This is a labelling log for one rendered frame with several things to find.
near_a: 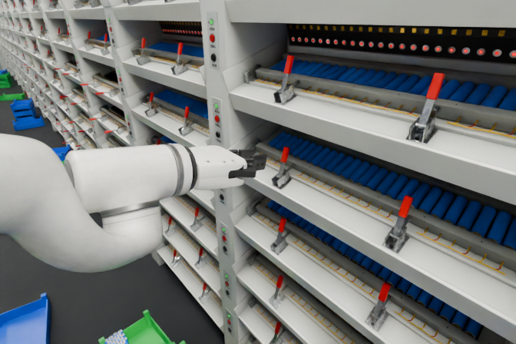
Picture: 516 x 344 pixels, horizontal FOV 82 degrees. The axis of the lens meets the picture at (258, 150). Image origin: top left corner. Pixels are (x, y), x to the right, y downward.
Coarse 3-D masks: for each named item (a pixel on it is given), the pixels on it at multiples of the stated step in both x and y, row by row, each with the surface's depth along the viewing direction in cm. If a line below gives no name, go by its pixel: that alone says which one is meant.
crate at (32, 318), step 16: (32, 304) 135; (48, 304) 136; (0, 320) 130; (16, 320) 132; (32, 320) 132; (48, 320) 130; (0, 336) 126; (16, 336) 126; (32, 336) 126; (48, 336) 124
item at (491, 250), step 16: (256, 144) 78; (288, 160) 70; (320, 176) 64; (336, 176) 62; (352, 192) 59; (368, 192) 57; (384, 208) 55; (416, 224) 51; (432, 224) 49; (448, 224) 48; (432, 240) 48; (464, 240) 46; (480, 240) 45; (496, 256) 43; (512, 256) 42
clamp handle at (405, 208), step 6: (408, 198) 47; (402, 204) 48; (408, 204) 47; (402, 210) 48; (408, 210) 48; (402, 216) 48; (396, 222) 49; (402, 222) 48; (396, 228) 49; (396, 234) 49
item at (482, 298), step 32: (256, 128) 80; (288, 192) 65; (320, 224) 60; (352, 224) 55; (384, 224) 53; (384, 256) 50; (416, 256) 47; (448, 256) 46; (480, 256) 45; (448, 288) 43; (480, 288) 42; (512, 288) 41; (480, 320) 42; (512, 320) 38
